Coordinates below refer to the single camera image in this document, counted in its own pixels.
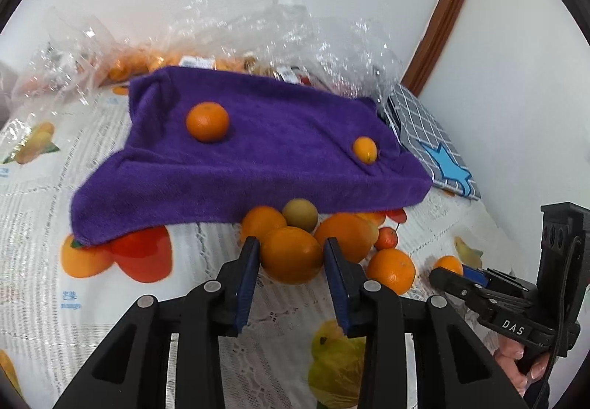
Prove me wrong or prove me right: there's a small red fruit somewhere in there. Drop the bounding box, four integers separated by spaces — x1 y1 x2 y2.
373 227 398 252

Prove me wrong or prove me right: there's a brownish green round fruit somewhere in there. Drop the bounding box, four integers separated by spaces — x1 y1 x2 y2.
281 198 320 232

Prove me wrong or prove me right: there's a small orange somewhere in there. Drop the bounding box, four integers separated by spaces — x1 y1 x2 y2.
432 255 464 277
353 136 378 164

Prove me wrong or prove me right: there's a pile of bagged oranges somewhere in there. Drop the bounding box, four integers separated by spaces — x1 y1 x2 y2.
107 47 252 82

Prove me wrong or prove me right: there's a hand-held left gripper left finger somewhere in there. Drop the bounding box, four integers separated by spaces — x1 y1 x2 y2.
53 236 261 409

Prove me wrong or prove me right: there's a brown wooden door frame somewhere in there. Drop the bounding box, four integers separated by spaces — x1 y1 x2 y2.
400 0 487 96

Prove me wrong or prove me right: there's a purple towel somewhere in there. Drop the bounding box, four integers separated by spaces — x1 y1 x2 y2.
70 65 434 249

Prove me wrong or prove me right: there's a fruit-print white tablecloth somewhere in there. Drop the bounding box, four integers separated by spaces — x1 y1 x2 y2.
0 82 554 409

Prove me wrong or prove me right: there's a grey checked cushion blue star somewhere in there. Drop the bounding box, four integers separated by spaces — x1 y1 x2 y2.
378 83 482 201

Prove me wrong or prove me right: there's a large orange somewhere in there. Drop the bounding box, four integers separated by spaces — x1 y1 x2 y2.
259 226 324 285

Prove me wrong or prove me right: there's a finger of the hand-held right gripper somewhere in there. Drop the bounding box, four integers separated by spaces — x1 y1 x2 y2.
430 267 497 322
462 265 538 295

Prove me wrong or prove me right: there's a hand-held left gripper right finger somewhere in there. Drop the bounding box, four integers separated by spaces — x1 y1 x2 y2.
323 238 524 409

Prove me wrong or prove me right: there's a pile of bagged red fruits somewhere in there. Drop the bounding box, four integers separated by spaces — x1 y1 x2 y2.
272 63 323 88

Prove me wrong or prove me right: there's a person's right hand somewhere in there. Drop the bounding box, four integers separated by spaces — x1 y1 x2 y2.
494 339 550 397

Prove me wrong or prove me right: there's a clear plastic bag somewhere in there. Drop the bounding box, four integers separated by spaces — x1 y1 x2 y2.
277 3 407 105
120 0 287 73
11 8 130 103

